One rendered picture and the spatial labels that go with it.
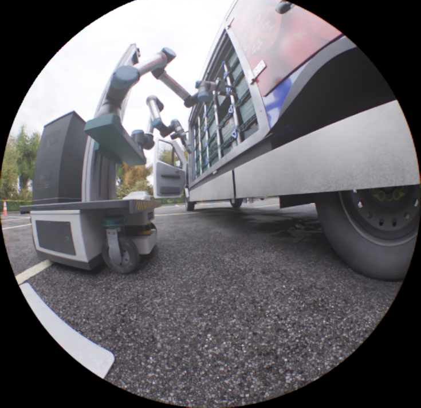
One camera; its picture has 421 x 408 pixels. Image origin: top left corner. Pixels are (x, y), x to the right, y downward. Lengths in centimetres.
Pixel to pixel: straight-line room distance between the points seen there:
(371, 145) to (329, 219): 32
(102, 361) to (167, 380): 13
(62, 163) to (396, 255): 138
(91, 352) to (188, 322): 26
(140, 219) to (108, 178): 46
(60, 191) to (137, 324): 68
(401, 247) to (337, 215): 31
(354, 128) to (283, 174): 34
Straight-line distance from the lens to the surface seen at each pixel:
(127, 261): 64
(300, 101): 59
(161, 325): 40
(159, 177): 375
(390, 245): 60
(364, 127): 47
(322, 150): 50
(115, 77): 68
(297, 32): 79
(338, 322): 43
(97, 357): 39
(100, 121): 67
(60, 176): 84
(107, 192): 102
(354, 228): 60
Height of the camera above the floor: 30
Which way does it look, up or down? 1 degrees up
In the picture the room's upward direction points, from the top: 3 degrees counter-clockwise
